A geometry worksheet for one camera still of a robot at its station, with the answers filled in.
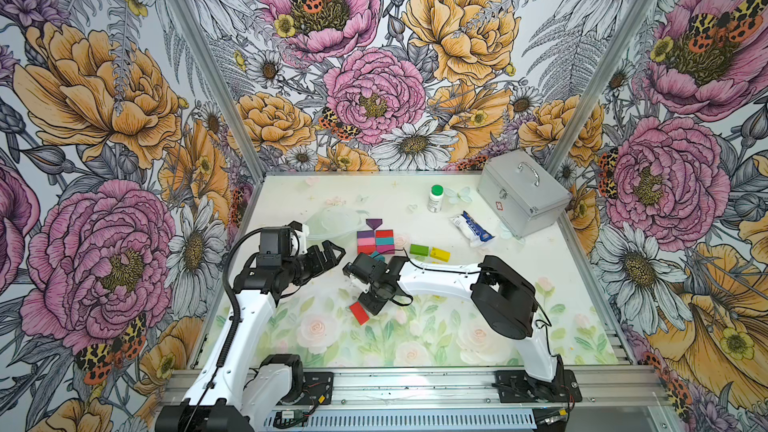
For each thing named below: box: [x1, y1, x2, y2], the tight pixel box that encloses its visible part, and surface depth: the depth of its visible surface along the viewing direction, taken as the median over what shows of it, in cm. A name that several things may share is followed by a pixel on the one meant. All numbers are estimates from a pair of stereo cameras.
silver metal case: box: [476, 149, 572, 239], surface depth 99 cm
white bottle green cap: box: [427, 184, 445, 213], surface depth 107 cm
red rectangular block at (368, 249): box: [357, 245, 377, 255], surface depth 102 cm
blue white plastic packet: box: [449, 210, 495, 247], surface depth 104 cm
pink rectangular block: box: [357, 237, 375, 246], surface depth 104 cm
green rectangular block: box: [409, 244, 429, 257], surface depth 101 cm
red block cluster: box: [350, 302, 369, 325], surface depth 86 cm
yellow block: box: [429, 247, 451, 263], surface depth 101 cm
